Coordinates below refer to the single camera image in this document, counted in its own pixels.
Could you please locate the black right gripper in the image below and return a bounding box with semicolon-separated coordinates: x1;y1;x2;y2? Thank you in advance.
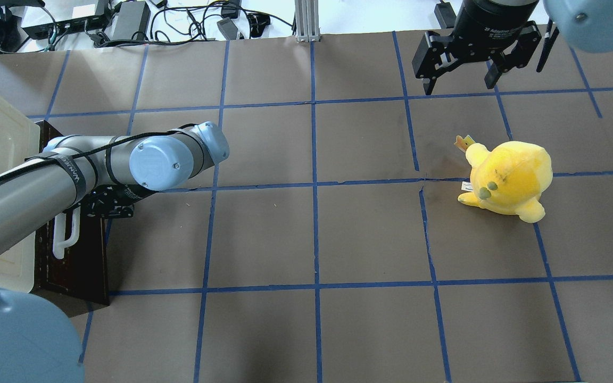
412;1;542;95

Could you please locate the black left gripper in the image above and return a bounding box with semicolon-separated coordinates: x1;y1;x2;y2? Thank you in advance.
80;185;155;219

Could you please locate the white plastic drawer handle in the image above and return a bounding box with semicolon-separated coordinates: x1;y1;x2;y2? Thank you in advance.
52;207;81;260

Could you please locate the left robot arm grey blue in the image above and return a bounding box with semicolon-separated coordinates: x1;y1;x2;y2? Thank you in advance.
0;121;230;382

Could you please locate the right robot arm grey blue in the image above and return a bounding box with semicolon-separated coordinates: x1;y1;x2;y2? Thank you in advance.
412;1;613;95

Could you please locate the yellow plush dinosaur toy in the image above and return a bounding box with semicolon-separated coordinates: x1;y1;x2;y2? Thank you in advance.
454;135;553;223

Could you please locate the black power adapter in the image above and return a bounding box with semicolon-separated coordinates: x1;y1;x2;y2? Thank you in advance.
110;1;151;40

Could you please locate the aluminium frame post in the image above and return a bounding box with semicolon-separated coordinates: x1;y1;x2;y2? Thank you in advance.
294;1;321;42

